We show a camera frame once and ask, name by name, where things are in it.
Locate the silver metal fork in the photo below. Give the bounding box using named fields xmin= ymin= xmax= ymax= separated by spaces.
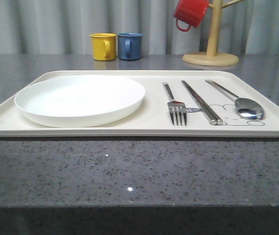
xmin=162 ymin=82 xmax=187 ymax=127

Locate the white round plate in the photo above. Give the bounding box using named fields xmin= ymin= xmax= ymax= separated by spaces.
xmin=14 ymin=75 xmax=146 ymax=127

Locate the silver metal spoon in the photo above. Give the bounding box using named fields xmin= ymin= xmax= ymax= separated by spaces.
xmin=205 ymin=79 xmax=265 ymax=120

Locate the cream rabbit serving tray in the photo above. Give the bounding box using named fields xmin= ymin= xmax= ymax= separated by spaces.
xmin=0 ymin=70 xmax=279 ymax=138

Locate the blue enamel mug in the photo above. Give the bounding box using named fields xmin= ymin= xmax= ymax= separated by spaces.
xmin=118 ymin=32 xmax=143 ymax=60

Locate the yellow enamel mug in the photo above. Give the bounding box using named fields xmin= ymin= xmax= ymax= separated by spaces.
xmin=90 ymin=33 xmax=117 ymax=61

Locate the wooden mug tree stand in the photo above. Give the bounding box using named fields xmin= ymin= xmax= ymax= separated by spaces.
xmin=182 ymin=0 xmax=242 ymax=67

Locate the red enamel mug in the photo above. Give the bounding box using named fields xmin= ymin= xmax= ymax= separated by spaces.
xmin=174 ymin=0 xmax=209 ymax=32

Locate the grey pleated curtain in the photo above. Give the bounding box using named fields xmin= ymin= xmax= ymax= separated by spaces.
xmin=0 ymin=0 xmax=279 ymax=54

